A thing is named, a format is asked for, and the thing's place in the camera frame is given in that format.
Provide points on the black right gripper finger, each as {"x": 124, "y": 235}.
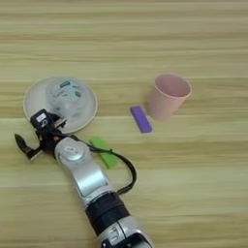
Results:
{"x": 58, "y": 120}
{"x": 23, "y": 144}

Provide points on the green rectangular block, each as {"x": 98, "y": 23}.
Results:
{"x": 108, "y": 158}

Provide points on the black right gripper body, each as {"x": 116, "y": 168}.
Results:
{"x": 47, "y": 139}

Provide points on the pink plastic cup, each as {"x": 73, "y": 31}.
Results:
{"x": 168, "y": 97}

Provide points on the white round plate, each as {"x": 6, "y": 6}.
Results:
{"x": 87, "y": 113}

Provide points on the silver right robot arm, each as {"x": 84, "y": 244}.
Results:
{"x": 93, "y": 184}

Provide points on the purple rectangular block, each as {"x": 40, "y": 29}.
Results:
{"x": 141, "y": 119}

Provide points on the clear tape roll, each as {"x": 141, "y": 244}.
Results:
{"x": 66, "y": 97}

